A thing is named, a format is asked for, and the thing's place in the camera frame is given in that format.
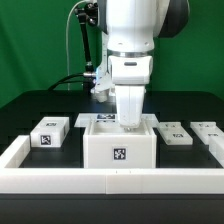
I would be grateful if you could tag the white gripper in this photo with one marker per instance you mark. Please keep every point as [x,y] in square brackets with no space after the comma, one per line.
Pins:
[130,76]

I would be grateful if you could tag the white cabinet body box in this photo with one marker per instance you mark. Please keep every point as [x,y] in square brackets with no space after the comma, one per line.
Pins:
[107,145]

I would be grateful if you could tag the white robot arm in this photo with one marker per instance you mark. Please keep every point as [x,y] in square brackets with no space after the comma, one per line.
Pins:
[129,28]

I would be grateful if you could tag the small white tagged block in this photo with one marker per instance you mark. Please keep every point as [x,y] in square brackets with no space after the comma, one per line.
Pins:
[50,132]

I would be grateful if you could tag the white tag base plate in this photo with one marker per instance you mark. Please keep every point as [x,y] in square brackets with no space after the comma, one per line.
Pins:
[84,118]

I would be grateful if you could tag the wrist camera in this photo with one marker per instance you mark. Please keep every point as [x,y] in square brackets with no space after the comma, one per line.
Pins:
[104,89]

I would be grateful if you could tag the white U-shaped fence frame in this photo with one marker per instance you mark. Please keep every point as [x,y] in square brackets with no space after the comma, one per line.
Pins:
[16,179]

